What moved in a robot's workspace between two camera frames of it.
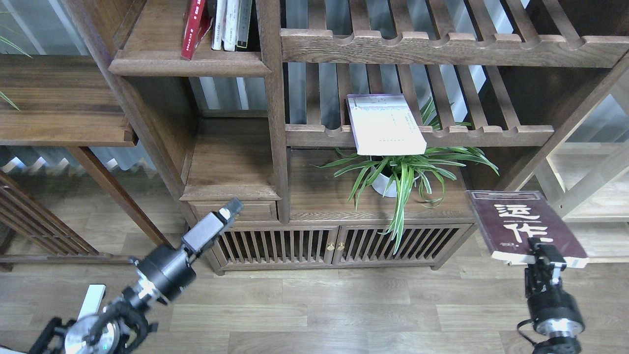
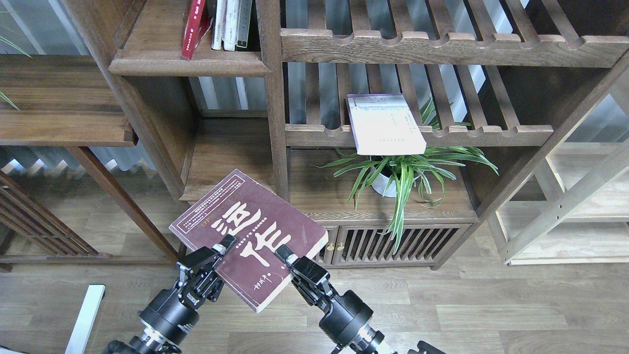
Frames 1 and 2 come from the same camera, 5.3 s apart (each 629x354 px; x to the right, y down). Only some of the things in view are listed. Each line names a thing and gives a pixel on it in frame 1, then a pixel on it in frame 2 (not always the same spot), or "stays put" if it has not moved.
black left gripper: (165, 272) to (173, 314)
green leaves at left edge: (19, 48) stays put
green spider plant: (400, 176) stays put
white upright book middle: (230, 34) stays put
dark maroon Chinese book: (507, 219) to (259, 222)
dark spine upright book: (243, 25) stays put
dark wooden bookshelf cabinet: (355, 133) stays put
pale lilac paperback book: (384, 124) stays put
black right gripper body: (553, 309) to (346, 314)
